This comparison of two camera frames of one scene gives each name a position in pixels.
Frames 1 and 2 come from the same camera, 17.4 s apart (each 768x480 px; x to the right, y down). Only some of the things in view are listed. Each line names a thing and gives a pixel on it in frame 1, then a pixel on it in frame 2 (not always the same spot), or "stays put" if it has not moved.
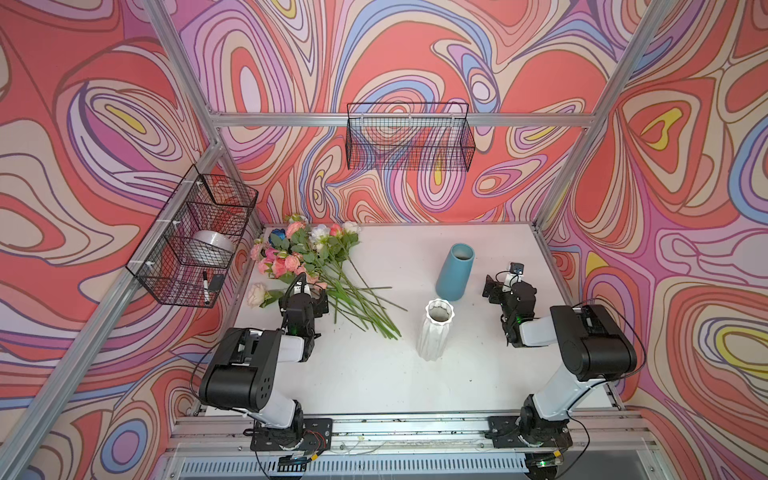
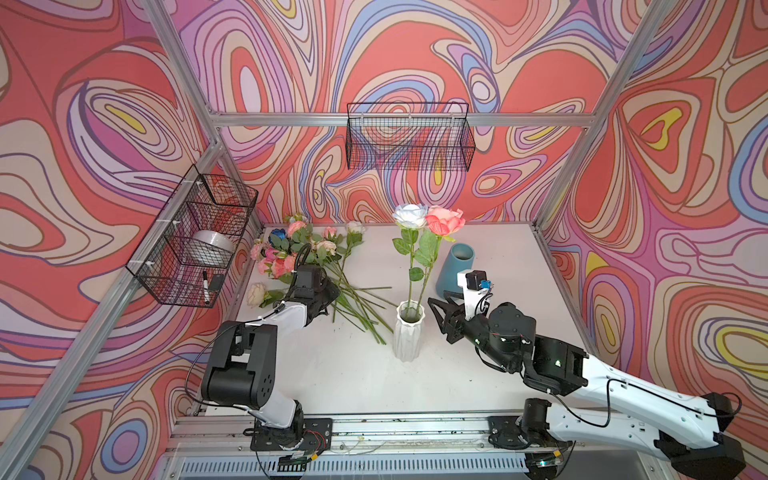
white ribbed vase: x=434 y=335 → x=408 y=329
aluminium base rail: x=408 y=445 stays put
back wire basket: x=430 y=136 stays put
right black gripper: x=496 y=288 → x=454 y=319
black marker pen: x=206 y=288 stays put
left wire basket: x=184 y=258 stays put
